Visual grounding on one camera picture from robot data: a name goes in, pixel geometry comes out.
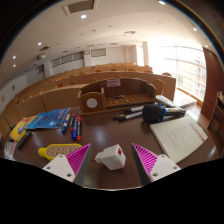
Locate white charger with red switch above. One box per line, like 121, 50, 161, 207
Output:
94, 143, 127, 171

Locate rows of wooden seats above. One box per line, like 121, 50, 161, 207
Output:
0, 61, 178, 134

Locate yellow book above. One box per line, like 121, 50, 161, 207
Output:
8, 114, 38, 142

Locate ceiling lights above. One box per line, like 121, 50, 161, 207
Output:
11, 0, 201, 61

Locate black marker pen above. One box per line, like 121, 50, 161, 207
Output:
112, 111, 144, 122

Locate black remote control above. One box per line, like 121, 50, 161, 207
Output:
15, 130, 33, 150

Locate red marker pen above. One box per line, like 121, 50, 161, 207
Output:
76, 115, 83, 142
68, 112, 77, 133

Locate blue book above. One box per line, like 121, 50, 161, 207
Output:
26, 106, 71, 130

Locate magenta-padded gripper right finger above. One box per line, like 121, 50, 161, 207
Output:
130, 142, 182, 186

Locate black foam handheld microphone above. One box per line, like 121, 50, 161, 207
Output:
141, 103, 187, 124

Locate white book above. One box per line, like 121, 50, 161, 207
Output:
149, 114, 209, 164

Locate ceiling air vent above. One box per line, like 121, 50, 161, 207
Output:
61, 0, 100, 16

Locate white flat remote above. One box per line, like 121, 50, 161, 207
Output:
155, 94, 178, 109

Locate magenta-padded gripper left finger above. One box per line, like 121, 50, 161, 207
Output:
42, 142, 93, 186

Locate wooden desk organizer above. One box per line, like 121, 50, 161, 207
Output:
77, 77, 158, 118

